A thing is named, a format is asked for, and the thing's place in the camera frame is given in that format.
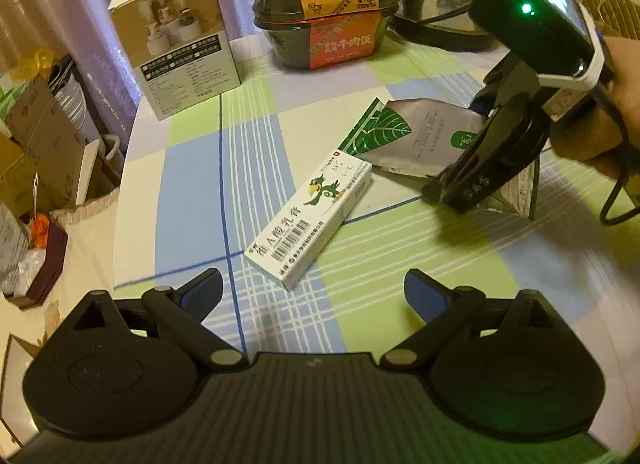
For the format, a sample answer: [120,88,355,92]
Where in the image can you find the silver green foil pouch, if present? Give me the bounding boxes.
[336,96,539,222]

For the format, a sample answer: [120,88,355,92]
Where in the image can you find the long white ointment box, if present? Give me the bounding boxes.
[244,150,372,291]

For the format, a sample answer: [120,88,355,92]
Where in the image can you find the person's right hand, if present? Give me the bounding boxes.
[550,36,640,179]

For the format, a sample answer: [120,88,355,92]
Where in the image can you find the quilted beige chair cover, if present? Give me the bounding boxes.
[580,0,640,40]

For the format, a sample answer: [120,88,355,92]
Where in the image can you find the dark wooden tray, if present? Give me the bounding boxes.
[6,213,68,310]

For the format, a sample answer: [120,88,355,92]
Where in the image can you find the crumpled plastic bag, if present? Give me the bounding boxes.
[0,203,46,297]

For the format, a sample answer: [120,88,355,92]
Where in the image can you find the checkered tablecloth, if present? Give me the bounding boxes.
[114,34,639,374]

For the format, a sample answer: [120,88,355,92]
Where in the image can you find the open tray with packets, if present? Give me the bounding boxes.
[1,334,39,447]

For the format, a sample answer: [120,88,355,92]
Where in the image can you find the black instant meal bowl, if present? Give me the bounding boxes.
[253,0,398,70]

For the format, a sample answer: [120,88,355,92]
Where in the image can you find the stacked cardboard boxes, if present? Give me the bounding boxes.
[1,76,87,217]

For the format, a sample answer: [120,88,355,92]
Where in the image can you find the white humidifier product box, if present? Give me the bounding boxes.
[108,0,241,120]

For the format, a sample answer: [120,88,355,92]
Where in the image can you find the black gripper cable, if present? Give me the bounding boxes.
[594,50,640,227]

